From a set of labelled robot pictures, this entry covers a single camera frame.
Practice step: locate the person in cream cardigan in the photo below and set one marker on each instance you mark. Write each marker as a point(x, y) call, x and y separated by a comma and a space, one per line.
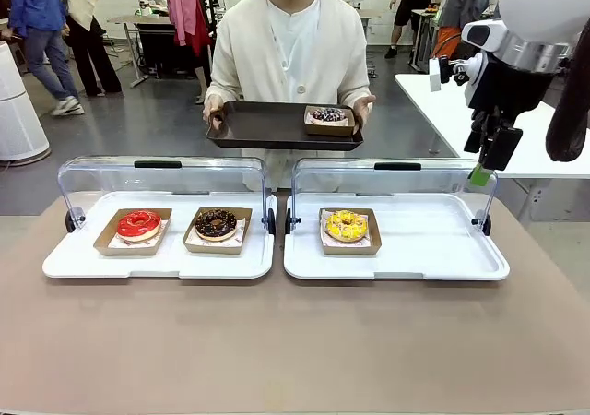
point(258, 55)

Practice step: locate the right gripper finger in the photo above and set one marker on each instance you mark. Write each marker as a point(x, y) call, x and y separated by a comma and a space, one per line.
point(504, 147)
point(477, 133)

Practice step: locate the person's right hand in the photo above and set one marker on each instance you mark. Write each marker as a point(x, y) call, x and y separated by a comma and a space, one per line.
point(213, 108)

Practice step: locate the grey background table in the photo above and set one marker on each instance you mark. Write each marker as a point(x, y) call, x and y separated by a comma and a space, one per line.
point(138, 18)

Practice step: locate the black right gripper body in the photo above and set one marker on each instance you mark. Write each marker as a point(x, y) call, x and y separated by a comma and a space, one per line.
point(516, 87)

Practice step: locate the person's left forearm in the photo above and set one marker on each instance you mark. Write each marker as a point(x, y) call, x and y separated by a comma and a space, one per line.
point(357, 85)

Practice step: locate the purple sprinkled donut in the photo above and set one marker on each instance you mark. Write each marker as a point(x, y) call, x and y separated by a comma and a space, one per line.
point(338, 116)

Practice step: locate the person's left hand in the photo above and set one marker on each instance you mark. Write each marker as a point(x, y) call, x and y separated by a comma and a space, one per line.
point(363, 110)

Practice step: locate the white display tray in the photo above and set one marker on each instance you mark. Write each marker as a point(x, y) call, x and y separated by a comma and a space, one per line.
point(207, 267)
point(438, 240)

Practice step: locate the white air purifier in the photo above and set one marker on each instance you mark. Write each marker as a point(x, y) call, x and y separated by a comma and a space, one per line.
point(18, 110)

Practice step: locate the chocolate sprinkled donut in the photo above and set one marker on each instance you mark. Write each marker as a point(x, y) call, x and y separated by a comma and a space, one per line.
point(205, 226)

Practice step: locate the clear plastic tray lid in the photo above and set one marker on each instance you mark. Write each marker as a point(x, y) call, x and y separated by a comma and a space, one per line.
point(207, 175)
point(369, 180)

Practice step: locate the white printed paper liner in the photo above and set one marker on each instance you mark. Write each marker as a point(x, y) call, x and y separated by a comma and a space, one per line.
point(323, 215)
point(240, 228)
point(163, 226)

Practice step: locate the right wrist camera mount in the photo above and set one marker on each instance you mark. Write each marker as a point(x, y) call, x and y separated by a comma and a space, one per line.
point(475, 78)

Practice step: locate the dark brown serving tray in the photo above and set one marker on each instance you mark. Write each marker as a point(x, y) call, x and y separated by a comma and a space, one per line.
point(263, 124)

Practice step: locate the white background desk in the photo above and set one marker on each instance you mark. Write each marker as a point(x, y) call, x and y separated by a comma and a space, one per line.
point(426, 13)

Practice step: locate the yellow sprinkled donut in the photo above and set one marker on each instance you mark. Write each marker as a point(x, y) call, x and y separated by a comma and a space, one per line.
point(334, 228)

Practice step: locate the red glazed donut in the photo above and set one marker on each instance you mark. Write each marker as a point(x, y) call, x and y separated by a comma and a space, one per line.
point(126, 228)

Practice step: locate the person's right forearm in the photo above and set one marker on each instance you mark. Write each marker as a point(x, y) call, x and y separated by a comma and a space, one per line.
point(219, 85)

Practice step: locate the person blue shirt jeans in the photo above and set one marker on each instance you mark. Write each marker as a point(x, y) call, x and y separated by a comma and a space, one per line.
point(41, 0)

